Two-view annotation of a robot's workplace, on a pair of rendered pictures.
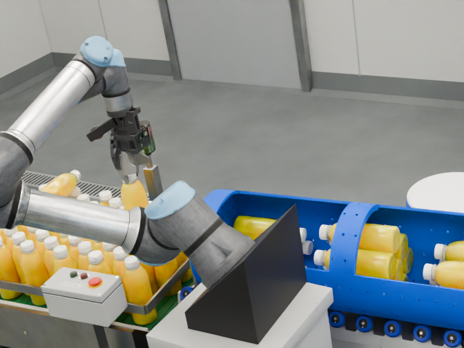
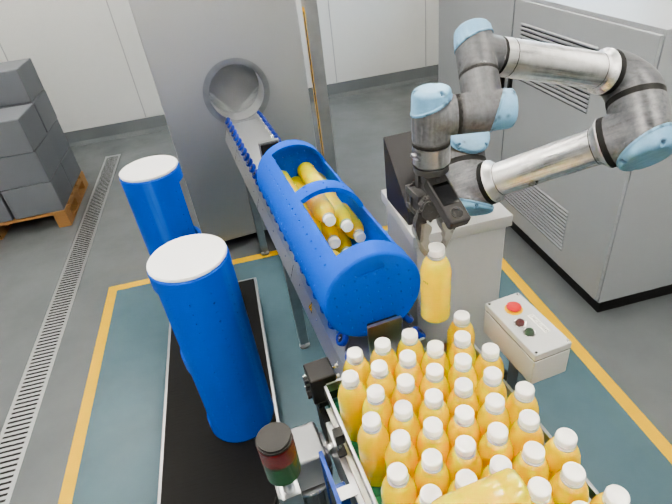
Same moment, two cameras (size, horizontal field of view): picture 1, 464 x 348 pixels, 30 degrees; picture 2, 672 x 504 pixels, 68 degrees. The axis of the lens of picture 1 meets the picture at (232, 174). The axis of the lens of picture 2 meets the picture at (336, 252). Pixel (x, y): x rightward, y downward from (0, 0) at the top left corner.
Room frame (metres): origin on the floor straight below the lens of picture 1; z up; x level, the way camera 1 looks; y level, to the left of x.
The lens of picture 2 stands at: (2.93, 0.73, 1.98)
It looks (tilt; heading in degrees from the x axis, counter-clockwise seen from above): 35 degrees down; 224
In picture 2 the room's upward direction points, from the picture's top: 8 degrees counter-clockwise
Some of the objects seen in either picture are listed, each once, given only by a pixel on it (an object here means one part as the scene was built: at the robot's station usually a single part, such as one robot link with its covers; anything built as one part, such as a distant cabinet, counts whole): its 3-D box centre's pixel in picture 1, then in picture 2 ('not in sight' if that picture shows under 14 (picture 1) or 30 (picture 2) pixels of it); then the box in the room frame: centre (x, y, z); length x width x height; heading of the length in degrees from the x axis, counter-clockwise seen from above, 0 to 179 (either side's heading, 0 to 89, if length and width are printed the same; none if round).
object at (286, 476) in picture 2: (145, 144); (281, 462); (2.65, 0.27, 1.18); 0.06 x 0.06 x 0.05
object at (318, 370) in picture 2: not in sight; (323, 381); (2.34, 0.06, 0.95); 0.10 x 0.07 x 0.10; 149
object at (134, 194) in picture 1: (137, 207); (435, 284); (2.13, 0.28, 1.23); 0.07 x 0.07 x 0.19
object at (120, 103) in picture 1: (118, 100); (429, 154); (2.12, 0.26, 1.55); 0.08 x 0.08 x 0.05
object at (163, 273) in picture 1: (165, 264); (410, 363); (2.19, 0.24, 0.99); 0.07 x 0.07 x 0.19
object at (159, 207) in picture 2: not in sight; (175, 244); (1.87, -1.43, 0.59); 0.28 x 0.28 x 0.88
